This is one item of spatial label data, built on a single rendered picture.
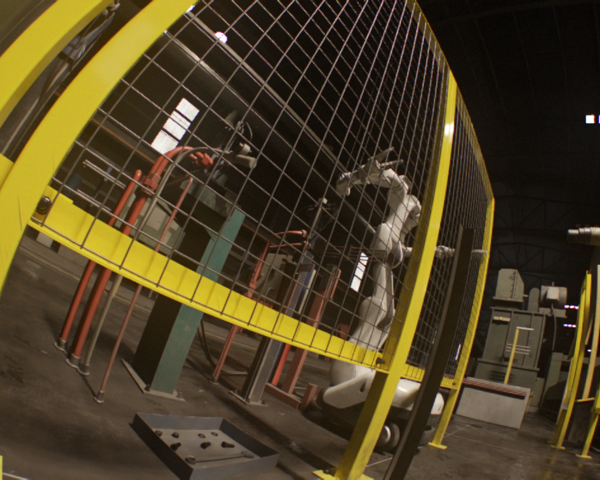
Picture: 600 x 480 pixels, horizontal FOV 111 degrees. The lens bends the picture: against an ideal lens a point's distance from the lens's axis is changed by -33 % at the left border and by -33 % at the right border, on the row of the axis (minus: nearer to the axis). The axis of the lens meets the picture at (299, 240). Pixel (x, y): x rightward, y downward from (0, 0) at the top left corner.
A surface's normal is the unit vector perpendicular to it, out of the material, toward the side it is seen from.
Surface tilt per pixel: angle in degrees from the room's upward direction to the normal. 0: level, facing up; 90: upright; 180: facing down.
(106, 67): 90
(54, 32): 90
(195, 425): 90
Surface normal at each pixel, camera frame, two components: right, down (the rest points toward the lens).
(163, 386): 0.71, 0.04
